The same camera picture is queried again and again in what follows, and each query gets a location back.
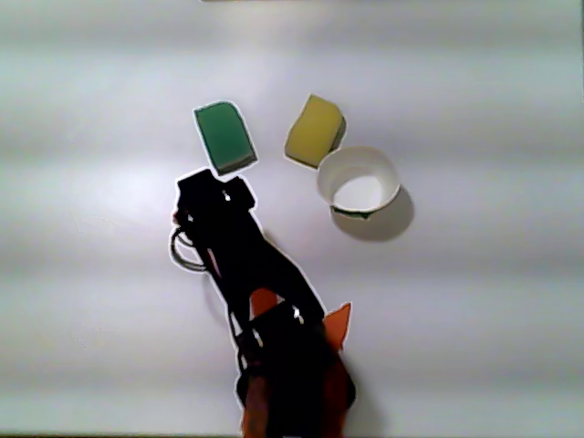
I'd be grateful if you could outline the green and white sponge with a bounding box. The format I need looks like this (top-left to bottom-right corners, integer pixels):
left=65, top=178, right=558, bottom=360
left=193, top=100, right=259, bottom=177

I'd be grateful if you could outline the black cable bundle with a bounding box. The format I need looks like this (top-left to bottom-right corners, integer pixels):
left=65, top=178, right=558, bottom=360
left=168, top=223, right=220, bottom=277

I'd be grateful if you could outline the yellow and white sponge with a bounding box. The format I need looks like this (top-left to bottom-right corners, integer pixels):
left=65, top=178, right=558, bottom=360
left=283, top=94, right=347, bottom=169

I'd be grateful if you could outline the white paper cup green sleeve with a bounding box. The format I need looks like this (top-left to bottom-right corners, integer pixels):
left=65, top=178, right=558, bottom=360
left=317, top=145, right=402, bottom=223

